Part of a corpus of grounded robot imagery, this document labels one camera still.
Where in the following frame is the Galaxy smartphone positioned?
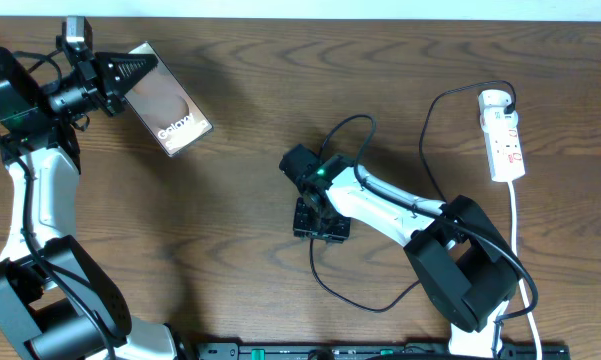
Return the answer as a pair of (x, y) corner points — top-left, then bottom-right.
(125, 42), (214, 157)

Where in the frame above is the black charger cable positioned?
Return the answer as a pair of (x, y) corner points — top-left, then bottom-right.
(308, 79), (518, 314)

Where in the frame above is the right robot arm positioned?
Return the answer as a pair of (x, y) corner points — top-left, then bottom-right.
(279, 145), (525, 357)

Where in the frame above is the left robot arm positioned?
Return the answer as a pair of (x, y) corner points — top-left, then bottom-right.
(0, 40), (192, 359)

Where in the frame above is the white charger adapter plug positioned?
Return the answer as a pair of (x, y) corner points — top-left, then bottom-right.
(478, 89), (515, 114)

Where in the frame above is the white power strip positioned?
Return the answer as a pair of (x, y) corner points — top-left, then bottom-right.
(480, 106), (525, 183)

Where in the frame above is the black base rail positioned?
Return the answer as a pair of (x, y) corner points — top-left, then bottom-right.
(194, 341), (571, 360)

